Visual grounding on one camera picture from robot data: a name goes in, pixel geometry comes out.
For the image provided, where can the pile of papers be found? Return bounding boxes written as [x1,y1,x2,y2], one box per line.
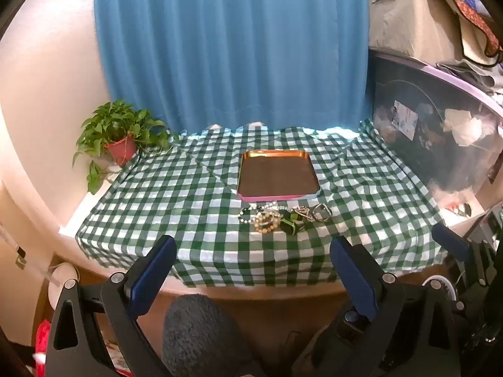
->
[435,58,503,96]

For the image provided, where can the white round lamp base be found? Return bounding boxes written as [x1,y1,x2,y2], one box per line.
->
[47,262,80,312]

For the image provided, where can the green ribbon band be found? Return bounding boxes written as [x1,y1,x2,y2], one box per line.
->
[279,212,311,235]

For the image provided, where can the red cloth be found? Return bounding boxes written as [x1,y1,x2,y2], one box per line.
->
[35,319,54,377]

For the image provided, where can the white cable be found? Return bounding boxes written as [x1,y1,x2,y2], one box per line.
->
[0,224,60,287]

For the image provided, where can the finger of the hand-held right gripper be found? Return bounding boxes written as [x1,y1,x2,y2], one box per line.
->
[431,222,490,288]

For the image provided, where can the blue curtain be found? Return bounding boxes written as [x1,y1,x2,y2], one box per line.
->
[93,0,372,134]

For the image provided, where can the green potted plant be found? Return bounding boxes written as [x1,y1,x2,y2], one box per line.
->
[72,100,183,196]

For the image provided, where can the cream pearl bracelet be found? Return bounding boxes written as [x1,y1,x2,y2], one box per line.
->
[253,214,282,233]

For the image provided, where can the clear storage box purple lid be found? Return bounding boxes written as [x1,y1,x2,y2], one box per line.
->
[368,47,503,222]

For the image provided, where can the white crumpled plastic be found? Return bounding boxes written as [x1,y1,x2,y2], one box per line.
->
[443,108,496,147]

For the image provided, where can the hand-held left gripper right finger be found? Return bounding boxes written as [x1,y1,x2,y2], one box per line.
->
[299,237,460,377]

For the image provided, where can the white sticker label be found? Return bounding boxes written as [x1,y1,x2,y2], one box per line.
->
[392,100,419,141]

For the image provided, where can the red flower pot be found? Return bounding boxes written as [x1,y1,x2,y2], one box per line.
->
[104,134,138,166]

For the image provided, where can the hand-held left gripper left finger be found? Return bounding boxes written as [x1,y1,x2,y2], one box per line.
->
[46,235,177,377]

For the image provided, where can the beige fabric storage box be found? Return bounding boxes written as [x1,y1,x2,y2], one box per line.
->
[393,0,503,67]

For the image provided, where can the pink rimmed copper tray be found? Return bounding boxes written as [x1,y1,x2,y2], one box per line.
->
[237,149,321,199]

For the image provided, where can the green checkered tablecloth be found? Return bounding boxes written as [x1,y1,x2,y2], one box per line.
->
[75,118,452,288]

